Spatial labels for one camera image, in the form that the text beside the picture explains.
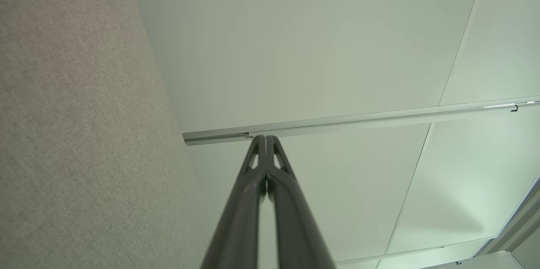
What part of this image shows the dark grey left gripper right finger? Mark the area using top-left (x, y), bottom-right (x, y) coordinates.
top-left (266, 135), bottom-right (336, 269)

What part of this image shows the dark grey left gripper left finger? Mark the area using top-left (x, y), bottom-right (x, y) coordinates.
top-left (202, 135), bottom-right (267, 269)

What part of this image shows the grey metal beam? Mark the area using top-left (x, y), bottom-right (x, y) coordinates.
top-left (472, 176), bottom-right (540, 257)

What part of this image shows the grey metal wall post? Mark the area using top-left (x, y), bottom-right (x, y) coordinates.
top-left (182, 100), bottom-right (540, 146)

